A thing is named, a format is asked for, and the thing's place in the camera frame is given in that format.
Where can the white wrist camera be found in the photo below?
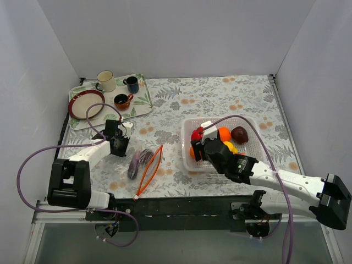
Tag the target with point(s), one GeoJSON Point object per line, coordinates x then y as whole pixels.
{"type": "Point", "coordinates": [210, 131]}
{"type": "Point", "coordinates": [126, 128]}

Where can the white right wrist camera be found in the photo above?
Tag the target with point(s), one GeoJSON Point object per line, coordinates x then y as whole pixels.
{"type": "Point", "coordinates": [210, 131]}

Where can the orange brown ceramic mug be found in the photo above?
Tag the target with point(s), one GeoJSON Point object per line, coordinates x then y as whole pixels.
{"type": "Point", "coordinates": [122, 101]}

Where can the fake dark purple fig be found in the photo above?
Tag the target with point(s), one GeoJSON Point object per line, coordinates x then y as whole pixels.
{"type": "Point", "coordinates": [239, 135]}

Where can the fake yellow lemon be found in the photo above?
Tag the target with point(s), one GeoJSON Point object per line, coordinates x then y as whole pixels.
{"type": "Point", "coordinates": [231, 147]}

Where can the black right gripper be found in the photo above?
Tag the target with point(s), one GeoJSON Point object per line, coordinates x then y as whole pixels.
{"type": "Point", "coordinates": [197, 148]}

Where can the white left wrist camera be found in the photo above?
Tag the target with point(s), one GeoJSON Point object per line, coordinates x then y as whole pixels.
{"type": "Point", "coordinates": [126, 128]}

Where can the red rimmed cream plate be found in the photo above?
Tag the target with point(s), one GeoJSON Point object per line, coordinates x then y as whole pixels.
{"type": "Point", "coordinates": [80, 103]}

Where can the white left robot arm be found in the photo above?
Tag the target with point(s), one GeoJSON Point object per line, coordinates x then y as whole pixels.
{"type": "Point", "coordinates": [70, 182]}

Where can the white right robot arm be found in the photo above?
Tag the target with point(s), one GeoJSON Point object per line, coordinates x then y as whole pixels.
{"type": "Point", "coordinates": [325, 199]}

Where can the white plastic basket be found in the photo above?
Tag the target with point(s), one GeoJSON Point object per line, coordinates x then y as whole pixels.
{"type": "Point", "coordinates": [252, 148]}

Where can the fake orange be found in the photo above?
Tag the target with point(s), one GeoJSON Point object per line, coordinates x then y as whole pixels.
{"type": "Point", "coordinates": [224, 134]}
{"type": "Point", "coordinates": [191, 151]}

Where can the dark blue mug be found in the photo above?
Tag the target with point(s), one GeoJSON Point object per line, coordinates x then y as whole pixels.
{"type": "Point", "coordinates": [132, 84]}

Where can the leaf print serving tray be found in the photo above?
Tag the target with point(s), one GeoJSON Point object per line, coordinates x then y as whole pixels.
{"type": "Point", "coordinates": [141, 103]}

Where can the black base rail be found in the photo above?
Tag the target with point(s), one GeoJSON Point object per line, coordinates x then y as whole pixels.
{"type": "Point", "coordinates": [185, 213]}

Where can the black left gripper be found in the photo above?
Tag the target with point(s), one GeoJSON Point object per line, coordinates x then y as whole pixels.
{"type": "Point", "coordinates": [121, 147]}

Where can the floral table mat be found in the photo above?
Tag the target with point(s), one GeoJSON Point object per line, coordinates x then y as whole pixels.
{"type": "Point", "coordinates": [177, 99]}

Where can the cream enamel mug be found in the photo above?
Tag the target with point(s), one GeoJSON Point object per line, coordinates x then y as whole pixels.
{"type": "Point", "coordinates": [105, 81]}

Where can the clear zip top bag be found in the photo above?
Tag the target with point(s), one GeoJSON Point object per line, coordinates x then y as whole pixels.
{"type": "Point", "coordinates": [115, 169]}

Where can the fake red strawberry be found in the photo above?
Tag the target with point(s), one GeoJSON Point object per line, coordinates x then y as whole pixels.
{"type": "Point", "coordinates": [197, 134]}

